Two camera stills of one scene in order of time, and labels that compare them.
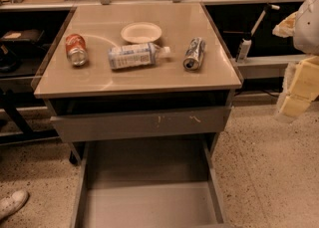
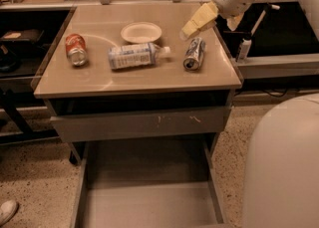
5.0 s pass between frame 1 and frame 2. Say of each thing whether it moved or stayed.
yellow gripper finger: moved
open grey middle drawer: stayed
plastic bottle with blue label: stayed
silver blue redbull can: stayed
